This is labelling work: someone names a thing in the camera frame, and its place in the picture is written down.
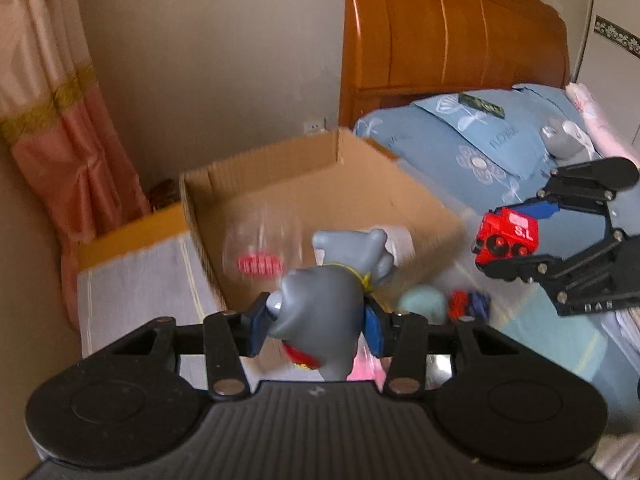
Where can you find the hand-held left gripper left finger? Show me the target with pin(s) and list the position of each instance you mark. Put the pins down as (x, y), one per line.
(258, 327)

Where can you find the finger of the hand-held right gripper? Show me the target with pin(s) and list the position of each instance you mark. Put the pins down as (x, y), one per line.
(530, 267)
(580, 180)

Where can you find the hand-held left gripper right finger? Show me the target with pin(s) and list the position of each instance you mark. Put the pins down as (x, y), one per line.
(375, 330)

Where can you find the grey mouse toy red collar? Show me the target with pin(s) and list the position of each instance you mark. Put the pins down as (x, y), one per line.
(320, 305)

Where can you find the dark blue toy block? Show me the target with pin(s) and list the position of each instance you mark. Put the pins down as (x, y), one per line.
(469, 305)

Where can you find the clear plastic jar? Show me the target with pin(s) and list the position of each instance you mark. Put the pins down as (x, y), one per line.
(260, 240)

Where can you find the cardboard box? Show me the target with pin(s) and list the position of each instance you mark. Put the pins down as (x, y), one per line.
(350, 185)

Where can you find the grey toy figure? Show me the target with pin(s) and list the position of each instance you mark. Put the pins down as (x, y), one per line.
(562, 142)

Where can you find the pink plastic item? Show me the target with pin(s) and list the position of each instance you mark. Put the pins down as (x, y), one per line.
(367, 372)

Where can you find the teal ball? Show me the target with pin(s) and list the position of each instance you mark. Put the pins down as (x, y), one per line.
(422, 304)

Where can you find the pink patterned blanket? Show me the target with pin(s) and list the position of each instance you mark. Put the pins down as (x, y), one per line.
(600, 120)

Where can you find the blue floral pillow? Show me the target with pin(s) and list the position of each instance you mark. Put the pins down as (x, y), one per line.
(495, 130)

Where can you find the dark green packet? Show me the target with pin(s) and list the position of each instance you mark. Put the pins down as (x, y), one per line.
(481, 104)

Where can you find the blue floral bed quilt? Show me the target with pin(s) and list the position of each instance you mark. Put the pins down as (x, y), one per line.
(435, 160)

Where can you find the dark brown object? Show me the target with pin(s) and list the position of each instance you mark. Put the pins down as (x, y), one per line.
(165, 195)

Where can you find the wooden headboard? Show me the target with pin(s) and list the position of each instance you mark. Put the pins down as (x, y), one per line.
(425, 35)

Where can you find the pink curtain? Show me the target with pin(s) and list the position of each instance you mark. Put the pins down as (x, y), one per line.
(65, 150)

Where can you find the grey wall pipe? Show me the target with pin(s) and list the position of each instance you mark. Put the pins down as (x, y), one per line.
(586, 20)

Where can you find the white wall socket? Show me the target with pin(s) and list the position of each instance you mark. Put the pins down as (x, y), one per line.
(315, 127)

